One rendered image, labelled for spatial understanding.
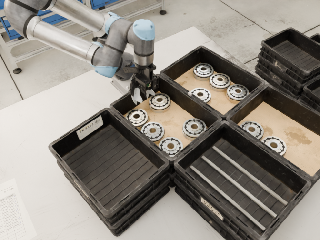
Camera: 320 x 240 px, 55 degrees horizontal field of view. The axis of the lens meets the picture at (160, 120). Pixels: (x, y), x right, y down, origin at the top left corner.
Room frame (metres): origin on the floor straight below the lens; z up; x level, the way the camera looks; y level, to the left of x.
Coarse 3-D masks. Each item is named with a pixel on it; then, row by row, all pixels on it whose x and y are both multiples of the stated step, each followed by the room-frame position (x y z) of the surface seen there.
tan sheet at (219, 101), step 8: (192, 72) 1.19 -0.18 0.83; (216, 72) 1.18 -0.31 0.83; (176, 80) 1.14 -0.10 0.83; (184, 80) 1.14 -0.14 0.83; (192, 80) 1.13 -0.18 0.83; (208, 80) 1.12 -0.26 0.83; (192, 88) 1.08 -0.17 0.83; (208, 88) 1.07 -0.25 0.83; (216, 96) 1.01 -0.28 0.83; (224, 96) 1.01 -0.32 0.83; (216, 104) 0.96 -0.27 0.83; (224, 104) 0.96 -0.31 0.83; (232, 104) 0.95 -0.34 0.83; (224, 112) 0.91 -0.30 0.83
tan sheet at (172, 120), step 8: (144, 104) 0.99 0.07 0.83; (176, 104) 0.98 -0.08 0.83; (152, 112) 0.94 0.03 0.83; (168, 112) 0.93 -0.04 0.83; (176, 112) 0.93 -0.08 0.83; (184, 112) 0.92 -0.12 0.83; (152, 120) 0.89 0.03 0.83; (160, 120) 0.88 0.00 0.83; (168, 120) 0.88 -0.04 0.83; (176, 120) 0.88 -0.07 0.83; (184, 120) 0.88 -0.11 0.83; (168, 128) 0.84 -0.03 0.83; (176, 128) 0.84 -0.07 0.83; (168, 136) 0.79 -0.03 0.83; (176, 136) 0.79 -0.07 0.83; (184, 144) 0.75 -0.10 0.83
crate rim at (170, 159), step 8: (168, 80) 1.04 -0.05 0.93; (176, 88) 0.98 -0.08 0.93; (112, 104) 0.91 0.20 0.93; (200, 104) 0.88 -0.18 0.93; (128, 120) 0.81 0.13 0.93; (136, 128) 0.77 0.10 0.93; (208, 128) 0.75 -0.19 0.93; (144, 136) 0.73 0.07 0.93; (200, 136) 0.71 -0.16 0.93; (152, 144) 0.69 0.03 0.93; (192, 144) 0.67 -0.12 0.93; (160, 152) 0.65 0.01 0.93
